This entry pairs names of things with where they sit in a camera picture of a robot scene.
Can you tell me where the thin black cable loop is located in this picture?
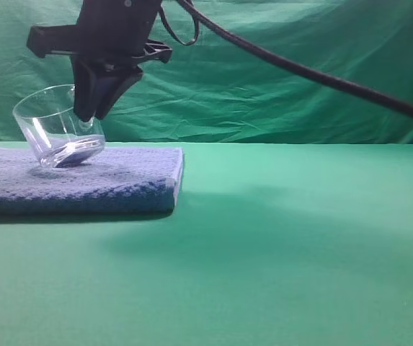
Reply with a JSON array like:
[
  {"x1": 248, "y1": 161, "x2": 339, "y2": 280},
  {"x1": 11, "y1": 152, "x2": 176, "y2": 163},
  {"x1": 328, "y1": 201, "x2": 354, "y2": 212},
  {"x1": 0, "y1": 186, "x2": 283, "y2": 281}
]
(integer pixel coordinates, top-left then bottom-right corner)
[{"x1": 157, "y1": 0, "x2": 201, "y2": 47}]

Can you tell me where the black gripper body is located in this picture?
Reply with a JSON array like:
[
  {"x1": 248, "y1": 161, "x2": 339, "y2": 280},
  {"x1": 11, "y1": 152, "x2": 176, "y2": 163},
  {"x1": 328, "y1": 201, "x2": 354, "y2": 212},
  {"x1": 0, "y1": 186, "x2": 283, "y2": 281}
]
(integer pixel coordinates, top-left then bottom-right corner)
[{"x1": 27, "y1": 0, "x2": 172, "y2": 71}]

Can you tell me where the thick black cable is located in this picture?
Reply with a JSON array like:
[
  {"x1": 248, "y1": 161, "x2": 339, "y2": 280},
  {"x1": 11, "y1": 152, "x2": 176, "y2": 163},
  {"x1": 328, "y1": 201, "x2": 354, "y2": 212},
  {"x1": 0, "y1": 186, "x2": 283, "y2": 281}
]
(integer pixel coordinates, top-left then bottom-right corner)
[{"x1": 177, "y1": 0, "x2": 413, "y2": 128}]

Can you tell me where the green backdrop cloth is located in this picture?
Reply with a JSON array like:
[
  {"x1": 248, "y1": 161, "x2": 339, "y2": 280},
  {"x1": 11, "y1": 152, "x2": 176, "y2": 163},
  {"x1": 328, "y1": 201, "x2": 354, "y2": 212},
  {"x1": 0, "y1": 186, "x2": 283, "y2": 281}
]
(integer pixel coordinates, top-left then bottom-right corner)
[{"x1": 0, "y1": 1, "x2": 413, "y2": 144}]

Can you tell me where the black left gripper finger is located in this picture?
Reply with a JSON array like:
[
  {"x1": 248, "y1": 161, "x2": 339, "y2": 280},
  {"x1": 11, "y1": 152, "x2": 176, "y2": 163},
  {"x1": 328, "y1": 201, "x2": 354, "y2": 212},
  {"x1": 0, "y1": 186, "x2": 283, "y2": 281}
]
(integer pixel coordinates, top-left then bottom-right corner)
[{"x1": 71, "y1": 57, "x2": 100, "y2": 121}]

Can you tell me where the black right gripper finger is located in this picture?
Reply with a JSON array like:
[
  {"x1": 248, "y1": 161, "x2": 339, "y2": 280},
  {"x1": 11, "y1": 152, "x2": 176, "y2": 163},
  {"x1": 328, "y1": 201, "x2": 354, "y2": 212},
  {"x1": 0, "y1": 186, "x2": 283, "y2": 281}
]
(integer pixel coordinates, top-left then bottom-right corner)
[{"x1": 94, "y1": 66, "x2": 143, "y2": 120}]

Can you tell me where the transparent glass cup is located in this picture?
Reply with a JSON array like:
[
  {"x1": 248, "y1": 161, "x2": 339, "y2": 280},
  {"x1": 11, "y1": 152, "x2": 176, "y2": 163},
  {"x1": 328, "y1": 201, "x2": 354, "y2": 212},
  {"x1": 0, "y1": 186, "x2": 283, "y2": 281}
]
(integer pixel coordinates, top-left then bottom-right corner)
[{"x1": 12, "y1": 84, "x2": 106, "y2": 168}]

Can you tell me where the folded blue towel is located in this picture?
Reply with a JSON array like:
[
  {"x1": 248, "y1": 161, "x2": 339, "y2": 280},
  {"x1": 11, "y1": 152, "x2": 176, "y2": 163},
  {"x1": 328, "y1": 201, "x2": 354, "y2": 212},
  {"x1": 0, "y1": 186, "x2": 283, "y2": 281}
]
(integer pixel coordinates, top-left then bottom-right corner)
[{"x1": 0, "y1": 146, "x2": 184, "y2": 216}]

